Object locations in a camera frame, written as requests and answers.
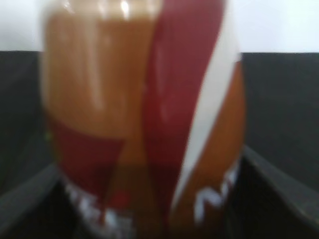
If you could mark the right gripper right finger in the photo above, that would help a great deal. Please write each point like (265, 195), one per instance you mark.
(269, 204)

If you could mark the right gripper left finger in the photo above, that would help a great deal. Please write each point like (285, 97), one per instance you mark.
(37, 209)

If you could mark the brown nescafe coffee bottle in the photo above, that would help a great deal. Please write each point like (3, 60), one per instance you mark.
(145, 107)

